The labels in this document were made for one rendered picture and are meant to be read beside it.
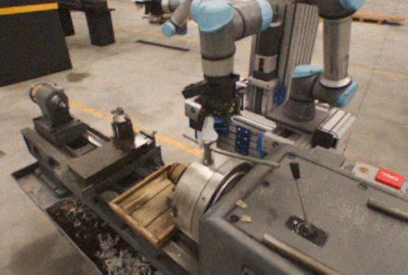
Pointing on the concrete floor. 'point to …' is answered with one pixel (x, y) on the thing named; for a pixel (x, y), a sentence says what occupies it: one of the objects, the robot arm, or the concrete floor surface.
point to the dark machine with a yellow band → (28, 31)
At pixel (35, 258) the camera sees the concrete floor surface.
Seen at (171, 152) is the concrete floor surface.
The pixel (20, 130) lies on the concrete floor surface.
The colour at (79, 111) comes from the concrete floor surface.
